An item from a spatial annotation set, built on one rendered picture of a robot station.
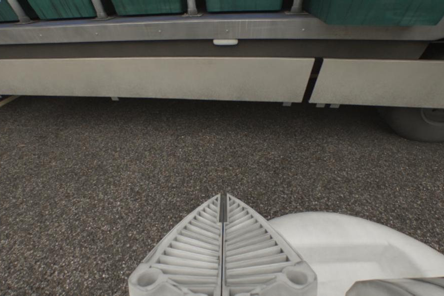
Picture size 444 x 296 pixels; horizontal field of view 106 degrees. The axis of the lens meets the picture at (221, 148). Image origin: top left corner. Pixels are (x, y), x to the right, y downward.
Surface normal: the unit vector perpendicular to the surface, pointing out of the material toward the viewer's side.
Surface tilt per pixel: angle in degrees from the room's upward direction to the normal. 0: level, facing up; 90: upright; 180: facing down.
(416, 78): 90
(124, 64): 90
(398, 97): 90
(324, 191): 0
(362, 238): 1
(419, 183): 0
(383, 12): 96
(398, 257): 73
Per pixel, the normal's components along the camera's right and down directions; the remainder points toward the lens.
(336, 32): -0.12, 0.70
